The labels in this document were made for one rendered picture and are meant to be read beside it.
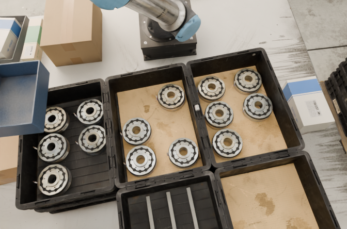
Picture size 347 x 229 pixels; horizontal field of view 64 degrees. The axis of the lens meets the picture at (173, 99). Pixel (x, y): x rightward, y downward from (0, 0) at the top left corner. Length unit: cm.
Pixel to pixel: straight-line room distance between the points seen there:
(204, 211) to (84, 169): 43
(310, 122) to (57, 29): 110
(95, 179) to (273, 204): 59
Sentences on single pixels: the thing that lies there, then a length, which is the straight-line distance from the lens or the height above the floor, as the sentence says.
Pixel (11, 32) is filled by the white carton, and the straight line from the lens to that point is 156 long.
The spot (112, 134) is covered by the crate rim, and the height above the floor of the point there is 93.
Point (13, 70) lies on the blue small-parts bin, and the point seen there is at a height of 110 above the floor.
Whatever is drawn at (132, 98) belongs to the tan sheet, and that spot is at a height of 83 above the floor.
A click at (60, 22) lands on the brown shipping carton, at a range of 137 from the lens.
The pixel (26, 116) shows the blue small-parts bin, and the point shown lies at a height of 107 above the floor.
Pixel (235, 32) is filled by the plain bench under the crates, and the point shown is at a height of 70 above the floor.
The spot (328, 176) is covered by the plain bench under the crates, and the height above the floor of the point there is 70.
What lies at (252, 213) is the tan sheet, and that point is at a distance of 98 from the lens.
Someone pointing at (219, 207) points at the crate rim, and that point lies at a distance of 87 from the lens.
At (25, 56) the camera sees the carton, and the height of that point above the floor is 76.
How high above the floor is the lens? 179
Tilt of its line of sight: 64 degrees down
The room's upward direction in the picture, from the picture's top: 6 degrees counter-clockwise
